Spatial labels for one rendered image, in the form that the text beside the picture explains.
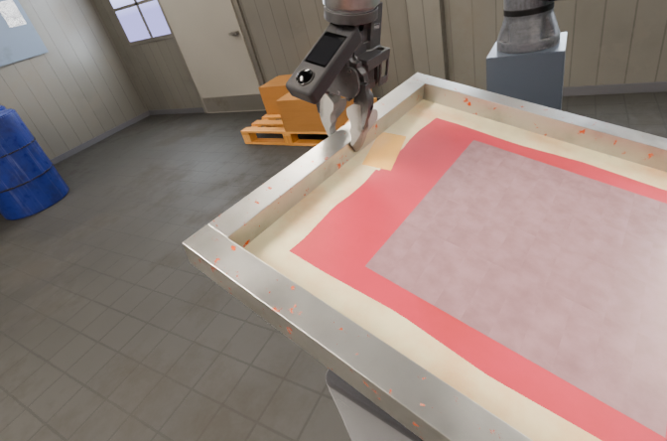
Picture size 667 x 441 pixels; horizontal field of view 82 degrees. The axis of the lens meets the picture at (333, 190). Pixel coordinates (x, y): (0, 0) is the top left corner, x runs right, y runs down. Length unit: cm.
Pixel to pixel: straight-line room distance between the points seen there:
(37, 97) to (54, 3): 134
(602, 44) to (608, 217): 344
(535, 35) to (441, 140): 52
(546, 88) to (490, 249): 70
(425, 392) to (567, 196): 38
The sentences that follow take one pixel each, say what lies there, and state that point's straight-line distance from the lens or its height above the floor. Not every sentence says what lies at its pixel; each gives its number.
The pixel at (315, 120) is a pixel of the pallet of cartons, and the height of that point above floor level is 28.
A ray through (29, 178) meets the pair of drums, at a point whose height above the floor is 36.
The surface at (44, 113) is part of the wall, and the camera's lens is 668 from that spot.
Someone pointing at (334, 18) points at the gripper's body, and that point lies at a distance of 53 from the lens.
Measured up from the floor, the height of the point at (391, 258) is 119.
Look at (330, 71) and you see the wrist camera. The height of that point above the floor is 139.
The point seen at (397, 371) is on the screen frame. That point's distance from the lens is 37.
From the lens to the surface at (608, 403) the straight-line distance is 46.
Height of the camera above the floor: 151
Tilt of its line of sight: 30 degrees down
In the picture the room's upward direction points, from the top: 15 degrees counter-clockwise
